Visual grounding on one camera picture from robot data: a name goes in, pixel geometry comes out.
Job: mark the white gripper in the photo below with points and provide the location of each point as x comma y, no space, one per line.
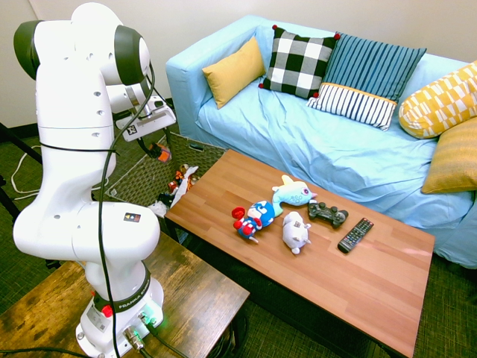
149,121

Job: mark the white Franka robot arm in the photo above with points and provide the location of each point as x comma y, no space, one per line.
74,156

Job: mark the grey woven basket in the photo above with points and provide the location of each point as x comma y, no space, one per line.
149,175

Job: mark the white plush with flame scarf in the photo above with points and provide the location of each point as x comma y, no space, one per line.
185,186

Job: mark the plain yellow pillow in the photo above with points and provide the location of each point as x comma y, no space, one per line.
233,72

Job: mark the Captain America plush doll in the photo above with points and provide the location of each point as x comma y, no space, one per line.
257,218

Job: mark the light blue sofa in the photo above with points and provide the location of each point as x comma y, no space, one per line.
298,130

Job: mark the black tripod stand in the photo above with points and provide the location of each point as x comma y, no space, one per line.
11,141

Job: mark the blue and yellow plush animal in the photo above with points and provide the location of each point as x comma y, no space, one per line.
292,195

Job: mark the black white checked pillow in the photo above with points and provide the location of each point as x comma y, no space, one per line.
298,61

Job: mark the white plush animal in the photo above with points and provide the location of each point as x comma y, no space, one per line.
295,231

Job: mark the black game controller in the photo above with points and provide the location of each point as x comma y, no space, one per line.
328,214

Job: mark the navy white striped pillow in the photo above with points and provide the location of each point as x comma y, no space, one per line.
354,104

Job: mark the black TV remote control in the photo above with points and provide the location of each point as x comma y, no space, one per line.
356,235

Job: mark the blue striped pillow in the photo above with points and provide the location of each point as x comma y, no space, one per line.
372,63

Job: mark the yellow white patterned pillow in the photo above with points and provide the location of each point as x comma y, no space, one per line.
439,104

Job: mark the mustard ribbed pillow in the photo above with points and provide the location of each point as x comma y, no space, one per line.
454,160

